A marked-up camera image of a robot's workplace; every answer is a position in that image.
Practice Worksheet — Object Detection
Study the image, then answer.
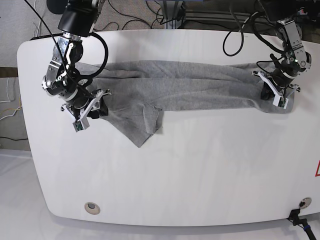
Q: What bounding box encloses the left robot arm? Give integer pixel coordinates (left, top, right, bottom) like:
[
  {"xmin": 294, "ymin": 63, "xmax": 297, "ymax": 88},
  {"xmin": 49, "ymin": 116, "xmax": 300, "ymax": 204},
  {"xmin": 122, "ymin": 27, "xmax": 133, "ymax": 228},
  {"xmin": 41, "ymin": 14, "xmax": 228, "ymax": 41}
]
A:
[{"xmin": 250, "ymin": 0, "xmax": 312, "ymax": 100}]

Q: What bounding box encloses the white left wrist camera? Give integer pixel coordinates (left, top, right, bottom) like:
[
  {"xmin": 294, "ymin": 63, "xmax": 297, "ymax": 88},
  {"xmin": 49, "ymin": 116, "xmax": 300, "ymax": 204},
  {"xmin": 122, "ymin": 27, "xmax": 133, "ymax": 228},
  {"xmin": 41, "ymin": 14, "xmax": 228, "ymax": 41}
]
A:
[{"xmin": 272, "ymin": 95, "xmax": 289, "ymax": 109}]

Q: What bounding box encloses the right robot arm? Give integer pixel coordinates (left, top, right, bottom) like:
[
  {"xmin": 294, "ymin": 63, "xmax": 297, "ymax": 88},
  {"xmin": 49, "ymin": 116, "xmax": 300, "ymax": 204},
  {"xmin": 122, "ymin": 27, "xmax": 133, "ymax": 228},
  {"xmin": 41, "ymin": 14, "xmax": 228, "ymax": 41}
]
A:
[{"xmin": 42, "ymin": 0, "xmax": 110, "ymax": 125}]

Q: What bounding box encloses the silver table grommet left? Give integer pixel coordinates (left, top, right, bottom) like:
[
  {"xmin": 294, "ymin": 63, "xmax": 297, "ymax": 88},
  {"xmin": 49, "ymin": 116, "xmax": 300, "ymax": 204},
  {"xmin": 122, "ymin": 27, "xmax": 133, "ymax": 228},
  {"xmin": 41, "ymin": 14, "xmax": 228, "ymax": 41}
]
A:
[{"xmin": 84, "ymin": 202, "xmax": 101, "ymax": 215}]

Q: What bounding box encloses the black flat bar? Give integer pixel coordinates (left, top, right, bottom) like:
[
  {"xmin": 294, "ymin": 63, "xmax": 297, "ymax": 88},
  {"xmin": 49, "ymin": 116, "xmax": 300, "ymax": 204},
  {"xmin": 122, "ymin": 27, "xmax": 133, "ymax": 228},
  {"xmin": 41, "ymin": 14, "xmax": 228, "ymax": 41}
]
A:
[{"xmin": 30, "ymin": 33, "xmax": 63, "ymax": 41}]

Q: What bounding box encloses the grey t-shirt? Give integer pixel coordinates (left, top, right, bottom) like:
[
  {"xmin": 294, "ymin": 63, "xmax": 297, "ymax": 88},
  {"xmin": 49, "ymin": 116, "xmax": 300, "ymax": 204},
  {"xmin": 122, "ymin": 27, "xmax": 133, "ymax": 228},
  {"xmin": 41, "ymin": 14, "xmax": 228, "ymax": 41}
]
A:
[{"xmin": 87, "ymin": 60, "xmax": 294, "ymax": 147}]

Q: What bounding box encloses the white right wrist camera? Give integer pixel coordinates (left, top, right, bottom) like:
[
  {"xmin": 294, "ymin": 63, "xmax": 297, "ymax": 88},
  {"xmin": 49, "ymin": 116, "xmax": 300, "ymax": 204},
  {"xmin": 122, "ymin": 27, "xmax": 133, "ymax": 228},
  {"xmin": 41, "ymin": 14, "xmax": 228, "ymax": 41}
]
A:
[{"xmin": 72, "ymin": 118, "xmax": 90, "ymax": 132}]

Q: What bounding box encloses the metal frame post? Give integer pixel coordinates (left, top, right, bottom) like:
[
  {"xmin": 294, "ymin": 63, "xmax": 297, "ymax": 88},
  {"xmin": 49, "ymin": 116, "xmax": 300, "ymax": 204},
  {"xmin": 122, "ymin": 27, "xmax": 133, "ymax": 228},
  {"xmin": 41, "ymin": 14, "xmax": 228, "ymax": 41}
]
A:
[{"xmin": 159, "ymin": 0, "xmax": 185, "ymax": 30}]

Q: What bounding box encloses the black clamp with cable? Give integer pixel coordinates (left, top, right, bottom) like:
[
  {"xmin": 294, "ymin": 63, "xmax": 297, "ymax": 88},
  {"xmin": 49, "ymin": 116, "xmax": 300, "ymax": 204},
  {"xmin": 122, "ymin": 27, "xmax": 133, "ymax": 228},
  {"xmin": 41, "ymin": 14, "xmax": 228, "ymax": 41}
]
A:
[{"xmin": 287, "ymin": 209, "xmax": 317, "ymax": 240}]

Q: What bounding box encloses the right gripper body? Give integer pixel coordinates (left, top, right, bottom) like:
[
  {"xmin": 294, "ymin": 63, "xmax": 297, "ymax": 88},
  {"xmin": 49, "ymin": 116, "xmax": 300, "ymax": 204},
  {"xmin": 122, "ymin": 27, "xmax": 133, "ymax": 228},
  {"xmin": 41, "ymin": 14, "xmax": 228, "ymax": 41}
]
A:
[{"xmin": 60, "ymin": 89, "xmax": 111, "ymax": 123}]

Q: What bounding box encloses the red outlined sticker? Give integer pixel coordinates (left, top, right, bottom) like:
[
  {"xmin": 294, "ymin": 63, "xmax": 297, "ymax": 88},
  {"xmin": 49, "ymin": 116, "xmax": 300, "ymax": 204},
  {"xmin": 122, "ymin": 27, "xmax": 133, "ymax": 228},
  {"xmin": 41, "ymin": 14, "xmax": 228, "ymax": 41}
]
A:
[{"xmin": 315, "ymin": 161, "xmax": 320, "ymax": 177}]

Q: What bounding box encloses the white cable on floor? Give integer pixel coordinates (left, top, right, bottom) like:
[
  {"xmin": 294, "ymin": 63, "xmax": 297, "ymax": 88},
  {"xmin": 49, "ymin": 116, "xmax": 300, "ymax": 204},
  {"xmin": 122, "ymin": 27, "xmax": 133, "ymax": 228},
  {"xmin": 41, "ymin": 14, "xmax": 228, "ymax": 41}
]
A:
[{"xmin": 31, "ymin": 0, "xmax": 43, "ymax": 38}]

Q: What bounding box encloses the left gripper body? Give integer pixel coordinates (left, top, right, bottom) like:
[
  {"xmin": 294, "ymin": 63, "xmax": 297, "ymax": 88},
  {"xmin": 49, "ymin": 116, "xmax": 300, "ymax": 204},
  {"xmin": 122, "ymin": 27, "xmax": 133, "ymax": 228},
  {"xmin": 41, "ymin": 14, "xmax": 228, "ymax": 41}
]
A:
[{"xmin": 252, "ymin": 68, "xmax": 301, "ymax": 98}]

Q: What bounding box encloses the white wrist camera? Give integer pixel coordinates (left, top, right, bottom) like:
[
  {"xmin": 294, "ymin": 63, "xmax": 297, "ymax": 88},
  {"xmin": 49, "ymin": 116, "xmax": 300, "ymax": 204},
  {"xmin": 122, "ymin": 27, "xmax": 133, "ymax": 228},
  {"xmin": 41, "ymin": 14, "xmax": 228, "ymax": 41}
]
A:
[
  {"xmin": 272, "ymin": 95, "xmax": 289, "ymax": 109},
  {"xmin": 72, "ymin": 118, "xmax": 90, "ymax": 132}
]

